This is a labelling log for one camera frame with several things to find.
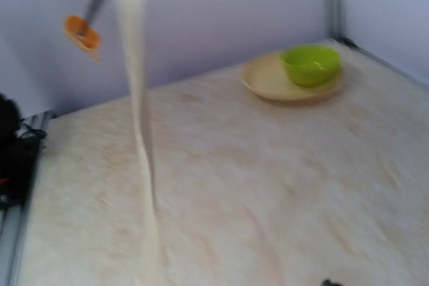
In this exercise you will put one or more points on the beige folding umbrella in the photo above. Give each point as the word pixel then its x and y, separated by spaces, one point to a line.
pixel 131 20

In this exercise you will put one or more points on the lime green bowl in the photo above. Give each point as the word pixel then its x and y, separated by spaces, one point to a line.
pixel 311 65

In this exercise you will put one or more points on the beige round plate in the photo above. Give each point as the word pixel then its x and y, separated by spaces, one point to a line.
pixel 265 77

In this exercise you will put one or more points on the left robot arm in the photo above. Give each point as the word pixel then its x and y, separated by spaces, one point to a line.
pixel 20 147

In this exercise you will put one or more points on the left aluminium frame post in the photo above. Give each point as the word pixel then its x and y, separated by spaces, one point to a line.
pixel 335 20

